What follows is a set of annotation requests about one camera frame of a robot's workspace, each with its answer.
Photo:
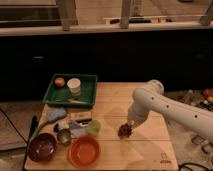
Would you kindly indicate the wooden block with dark strip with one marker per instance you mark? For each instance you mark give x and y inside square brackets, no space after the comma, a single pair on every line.
[81,116]

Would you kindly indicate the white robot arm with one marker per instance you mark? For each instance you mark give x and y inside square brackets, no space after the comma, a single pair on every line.
[150,97]

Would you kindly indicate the crumpled silver blue wrapper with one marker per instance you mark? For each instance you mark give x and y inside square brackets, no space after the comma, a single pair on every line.
[76,130]

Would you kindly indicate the blue grey cloth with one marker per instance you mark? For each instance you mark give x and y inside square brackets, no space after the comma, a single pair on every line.
[55,114]

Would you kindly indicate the small metal cup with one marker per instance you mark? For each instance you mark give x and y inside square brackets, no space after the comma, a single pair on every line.
[64,136]

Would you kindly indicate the orange bowl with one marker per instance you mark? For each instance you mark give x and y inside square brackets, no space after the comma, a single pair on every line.
[84,152]

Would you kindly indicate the green plastic tray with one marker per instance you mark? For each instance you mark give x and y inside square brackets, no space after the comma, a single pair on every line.
[62,96]

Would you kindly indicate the orange fruit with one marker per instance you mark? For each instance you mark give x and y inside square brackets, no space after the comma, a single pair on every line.
[59,82]

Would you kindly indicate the dark purple bowl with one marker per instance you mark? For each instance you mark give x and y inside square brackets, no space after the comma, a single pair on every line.
[42,148]

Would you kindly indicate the dark red grape bunch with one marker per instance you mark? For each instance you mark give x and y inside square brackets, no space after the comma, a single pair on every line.
[125,131]

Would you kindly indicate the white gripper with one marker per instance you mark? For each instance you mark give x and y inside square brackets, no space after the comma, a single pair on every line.
[133,123]

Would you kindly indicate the white paper cup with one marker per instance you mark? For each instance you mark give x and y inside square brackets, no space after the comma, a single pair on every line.
[74,85]

